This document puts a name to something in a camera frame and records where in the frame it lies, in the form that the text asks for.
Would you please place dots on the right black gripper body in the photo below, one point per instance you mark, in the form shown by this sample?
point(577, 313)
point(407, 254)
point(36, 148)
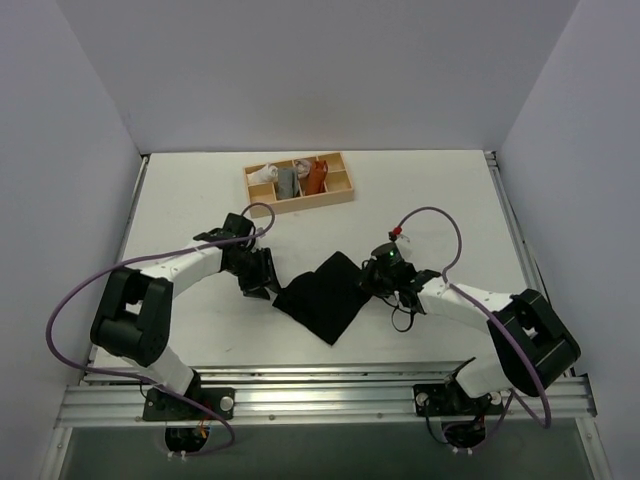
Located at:
point(369, 275)

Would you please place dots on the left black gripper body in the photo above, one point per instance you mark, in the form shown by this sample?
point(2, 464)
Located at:
point(258, 272)

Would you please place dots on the black underwear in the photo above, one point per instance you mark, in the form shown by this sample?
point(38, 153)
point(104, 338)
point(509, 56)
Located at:
point(326, 300)

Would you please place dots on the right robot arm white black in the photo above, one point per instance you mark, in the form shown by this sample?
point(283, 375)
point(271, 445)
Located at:
point(531, 345)

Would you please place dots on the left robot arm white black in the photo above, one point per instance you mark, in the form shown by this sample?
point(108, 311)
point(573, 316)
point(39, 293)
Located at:
point(133, 318)

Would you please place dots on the wooden compartment tray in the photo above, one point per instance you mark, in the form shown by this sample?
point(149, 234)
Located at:
point(338, 187)

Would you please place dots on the white rolled cloth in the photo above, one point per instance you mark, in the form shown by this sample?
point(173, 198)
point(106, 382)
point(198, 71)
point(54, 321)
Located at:
point(267, 173)

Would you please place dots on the grey rolled cloth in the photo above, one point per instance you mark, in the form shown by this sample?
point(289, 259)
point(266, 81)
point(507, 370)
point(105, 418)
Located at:
point(287, 184)

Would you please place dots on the orange rolled cloth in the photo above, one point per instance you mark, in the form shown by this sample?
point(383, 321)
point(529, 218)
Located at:
point(315, 183)

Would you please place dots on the pale patterned rolled cloth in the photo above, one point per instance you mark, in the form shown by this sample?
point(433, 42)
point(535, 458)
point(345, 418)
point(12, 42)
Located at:
point(302, 167)

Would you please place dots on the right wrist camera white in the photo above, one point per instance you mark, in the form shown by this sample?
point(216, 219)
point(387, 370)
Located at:
point(397, 235)

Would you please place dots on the aluminium frame rail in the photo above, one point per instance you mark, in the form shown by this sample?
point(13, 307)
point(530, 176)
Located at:
point(330, 394)

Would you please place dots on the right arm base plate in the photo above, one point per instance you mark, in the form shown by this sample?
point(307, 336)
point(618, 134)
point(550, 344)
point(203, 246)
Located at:
point(449, 400)

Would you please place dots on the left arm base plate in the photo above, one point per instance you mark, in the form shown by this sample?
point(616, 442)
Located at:
point(160, 406)

